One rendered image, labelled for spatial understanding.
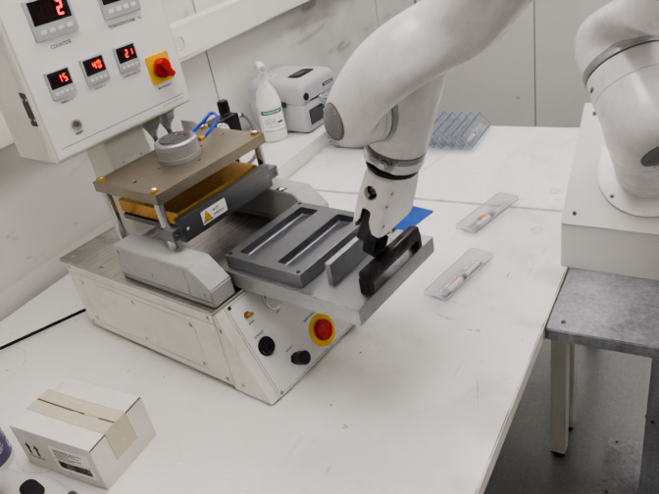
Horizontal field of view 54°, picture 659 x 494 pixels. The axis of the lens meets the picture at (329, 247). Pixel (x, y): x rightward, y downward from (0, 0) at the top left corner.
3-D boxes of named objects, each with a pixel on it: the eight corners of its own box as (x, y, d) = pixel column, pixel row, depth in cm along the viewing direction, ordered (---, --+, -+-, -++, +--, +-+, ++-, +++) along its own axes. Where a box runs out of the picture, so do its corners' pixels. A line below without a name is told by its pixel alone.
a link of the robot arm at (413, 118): (385, 168, 82) (439, 151, 86) (405, 74, 73) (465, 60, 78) (348, 134, 87) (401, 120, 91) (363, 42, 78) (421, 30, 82)
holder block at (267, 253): (228, 267, 109) (224, 254, 108) (301, 213, 122) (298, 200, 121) (302, 288, 99) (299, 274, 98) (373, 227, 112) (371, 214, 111)
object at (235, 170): (125, 218, 122) (107, 172, 117) (208, 169, 136) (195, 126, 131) (184, 233, 112) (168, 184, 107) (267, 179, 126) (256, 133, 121)
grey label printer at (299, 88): (254, 129, 221) (242, 81, 213) (289, 109, 234) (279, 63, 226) (311, 135, 207) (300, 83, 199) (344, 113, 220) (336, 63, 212)
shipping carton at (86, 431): (27, 462, 109) (5, 423, 104) (85, 409, 118) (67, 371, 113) (104, 496, 100) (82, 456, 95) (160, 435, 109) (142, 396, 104)
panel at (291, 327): (279, 398, 111) (223, 308, 107) (375, 302, 130) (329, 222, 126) (286, 398, 109) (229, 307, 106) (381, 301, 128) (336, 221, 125)
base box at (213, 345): (92, 326, 141) (63, 261, 133) (213, 242, 165) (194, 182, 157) (272, 407, 110) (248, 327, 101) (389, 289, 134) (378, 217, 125)
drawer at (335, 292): (223, 286, 111) (210, 248, 108) (301, 225, 125) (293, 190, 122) (362, 330, 94) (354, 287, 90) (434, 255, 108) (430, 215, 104)
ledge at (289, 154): (123, 233, 179) (118, 220, 177) (282, 121, 239) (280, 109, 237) (206, 246, 164) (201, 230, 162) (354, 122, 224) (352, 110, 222)
